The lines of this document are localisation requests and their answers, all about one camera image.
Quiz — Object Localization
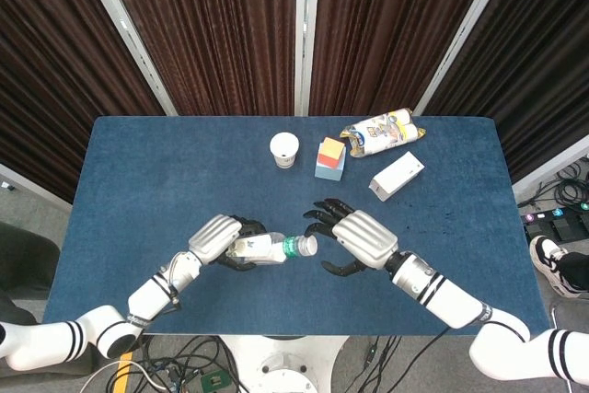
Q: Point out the white carton box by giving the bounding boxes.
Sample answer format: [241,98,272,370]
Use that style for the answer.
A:
[367,150,426,202]

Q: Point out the white cable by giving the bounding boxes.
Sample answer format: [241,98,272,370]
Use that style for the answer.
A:
[77,359,171,393]

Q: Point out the black white sneaker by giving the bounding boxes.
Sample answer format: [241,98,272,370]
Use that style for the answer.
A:
[528,235,582,298]

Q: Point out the orange yellow cube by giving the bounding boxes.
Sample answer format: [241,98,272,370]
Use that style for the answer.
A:
[318,136,347,168]

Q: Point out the blue table mat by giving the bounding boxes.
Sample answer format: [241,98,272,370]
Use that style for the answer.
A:
[41,115,551,337]

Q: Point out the white partition base rail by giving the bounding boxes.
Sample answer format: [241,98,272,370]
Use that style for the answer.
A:
[511,133,589,199]
[0,162,74,217]

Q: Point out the yellow white snack bag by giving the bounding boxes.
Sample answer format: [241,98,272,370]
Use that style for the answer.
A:
[340,108,427,159]

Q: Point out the brown curtain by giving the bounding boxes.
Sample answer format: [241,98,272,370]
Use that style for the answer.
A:
[97,0,298,117]
[308,0,501,117]
[0,0,167,203]
[425,0,589,182]

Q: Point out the coiled black cables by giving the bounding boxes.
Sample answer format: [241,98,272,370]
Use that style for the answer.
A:
[517,160,589,210]

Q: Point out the black cable bundle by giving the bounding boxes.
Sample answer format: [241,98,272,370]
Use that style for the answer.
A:
[133,335,245,393]

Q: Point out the transparent plastic bottle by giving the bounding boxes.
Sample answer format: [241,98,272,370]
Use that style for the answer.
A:
[225,231,306,268]

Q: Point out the white paper cup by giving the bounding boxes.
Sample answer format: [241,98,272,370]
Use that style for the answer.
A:
[269,132,301,169]

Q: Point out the dark grey trouser leg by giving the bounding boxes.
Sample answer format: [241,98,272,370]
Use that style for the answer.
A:
[0,221,61,326]

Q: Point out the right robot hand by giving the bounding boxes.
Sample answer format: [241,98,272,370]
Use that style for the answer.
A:
[302,198,399,278]

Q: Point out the black trouser leg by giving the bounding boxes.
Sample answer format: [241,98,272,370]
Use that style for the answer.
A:
[556,249,589,294]

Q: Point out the green circuit board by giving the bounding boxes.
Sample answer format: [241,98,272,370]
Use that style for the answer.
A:
[200,370,231,393]

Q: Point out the yellow floor tape strip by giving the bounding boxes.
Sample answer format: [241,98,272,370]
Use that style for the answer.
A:
[112,351,135,393]

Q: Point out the black cable with adapter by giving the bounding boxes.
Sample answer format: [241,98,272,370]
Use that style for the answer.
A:
[358,335,404,393]

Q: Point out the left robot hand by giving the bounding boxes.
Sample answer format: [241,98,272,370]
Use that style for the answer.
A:
[187,213,269,273]

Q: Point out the white partition post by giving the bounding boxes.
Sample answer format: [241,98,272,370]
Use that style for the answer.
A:
[294,0,322,117]
[72,0,179,117]
[412,0,513,117]

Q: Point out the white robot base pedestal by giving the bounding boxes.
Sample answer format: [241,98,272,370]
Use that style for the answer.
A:
[218,335,351,393]

